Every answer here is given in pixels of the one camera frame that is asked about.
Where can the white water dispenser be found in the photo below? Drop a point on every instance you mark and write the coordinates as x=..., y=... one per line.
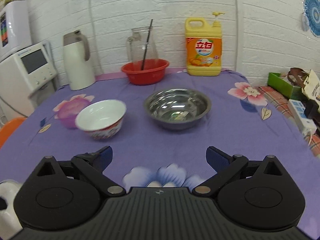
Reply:
x=27, y=80

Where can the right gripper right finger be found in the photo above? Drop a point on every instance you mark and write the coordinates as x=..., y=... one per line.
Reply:
x=228, y=169

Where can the black stirring stick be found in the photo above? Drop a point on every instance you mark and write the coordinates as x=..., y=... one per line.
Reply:
x=146, y=45

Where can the yellow detergent bottle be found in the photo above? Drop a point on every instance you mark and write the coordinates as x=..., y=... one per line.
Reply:
x=203, y=43

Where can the white power strip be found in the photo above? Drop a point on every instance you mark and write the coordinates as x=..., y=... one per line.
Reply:
x=305, y=125

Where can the stainless steel bowl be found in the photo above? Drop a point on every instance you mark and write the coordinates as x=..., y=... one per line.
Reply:
x=177, y=109

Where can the blue paper fan decoration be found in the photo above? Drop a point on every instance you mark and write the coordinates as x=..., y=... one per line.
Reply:
x=310, y=17

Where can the purple plastic bowl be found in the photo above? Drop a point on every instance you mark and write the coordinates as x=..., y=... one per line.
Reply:
x=69, y=111

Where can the green box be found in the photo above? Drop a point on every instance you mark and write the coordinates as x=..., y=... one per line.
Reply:
x=283, y=87

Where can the white water purifier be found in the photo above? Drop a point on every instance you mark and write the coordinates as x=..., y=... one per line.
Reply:
x=15, y=28

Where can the white thermos jug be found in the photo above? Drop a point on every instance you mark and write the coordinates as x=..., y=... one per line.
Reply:
x=77, y=60

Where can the orange plastic stool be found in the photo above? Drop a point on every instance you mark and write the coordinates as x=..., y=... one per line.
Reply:
x=9, y=128

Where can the white floral ceramic plate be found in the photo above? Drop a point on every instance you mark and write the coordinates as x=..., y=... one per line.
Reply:
x=10, y=224

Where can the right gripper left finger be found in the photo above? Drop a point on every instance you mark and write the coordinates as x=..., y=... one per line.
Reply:
x=90, y=167

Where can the brown leather bag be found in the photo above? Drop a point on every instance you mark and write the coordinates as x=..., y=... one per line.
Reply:
x=297, y=76

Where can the red plastic basket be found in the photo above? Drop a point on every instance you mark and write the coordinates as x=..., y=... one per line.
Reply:
x=153, y=72

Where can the white red-patterned ceramic bowl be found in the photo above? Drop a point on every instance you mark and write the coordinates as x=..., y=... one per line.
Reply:
x=102, y=120

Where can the glass pitcher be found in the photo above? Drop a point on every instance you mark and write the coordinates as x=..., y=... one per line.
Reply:
x=135, y=45

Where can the purple floral tablecloth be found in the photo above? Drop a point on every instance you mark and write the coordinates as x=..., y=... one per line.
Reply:
x=145, y=154

